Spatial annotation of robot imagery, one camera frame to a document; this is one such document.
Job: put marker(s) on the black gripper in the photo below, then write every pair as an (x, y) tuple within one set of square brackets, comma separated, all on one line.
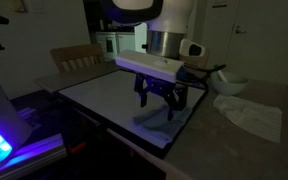
[(157, 85)]

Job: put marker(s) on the blue cloth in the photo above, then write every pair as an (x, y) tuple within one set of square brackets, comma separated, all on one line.
[(157, 121)]

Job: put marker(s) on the black framed whiteboard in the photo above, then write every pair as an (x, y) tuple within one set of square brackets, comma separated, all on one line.
[(110, 96)]

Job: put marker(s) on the white robot base blue lights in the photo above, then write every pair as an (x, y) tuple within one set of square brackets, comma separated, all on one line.
[(0, 110)]

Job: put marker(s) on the white crumpled cloth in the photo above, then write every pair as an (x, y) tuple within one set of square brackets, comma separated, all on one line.
[(250, 116)]

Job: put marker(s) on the green capped white marker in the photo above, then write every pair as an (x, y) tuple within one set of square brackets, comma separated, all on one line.
[(223, 76)]

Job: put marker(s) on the white kitchen counter unit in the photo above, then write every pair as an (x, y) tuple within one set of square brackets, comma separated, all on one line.
[(124, 41)]

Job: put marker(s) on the grey bowl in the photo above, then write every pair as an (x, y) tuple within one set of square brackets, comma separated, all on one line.
[(230, 87)]

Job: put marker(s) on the red clamp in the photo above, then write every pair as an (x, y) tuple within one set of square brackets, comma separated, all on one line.
[(77, 147)]

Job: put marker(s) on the wooden slatted chair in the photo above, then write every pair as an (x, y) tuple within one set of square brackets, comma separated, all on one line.
[(77, 51)]

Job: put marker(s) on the white door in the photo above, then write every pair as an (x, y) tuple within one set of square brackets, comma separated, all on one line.
[(270, 43)]

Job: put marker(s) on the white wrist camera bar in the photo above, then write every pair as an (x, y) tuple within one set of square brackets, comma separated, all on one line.
[(147, 65)]

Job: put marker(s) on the aluminium frame rail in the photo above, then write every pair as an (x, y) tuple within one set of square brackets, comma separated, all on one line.
[(44, 150)]

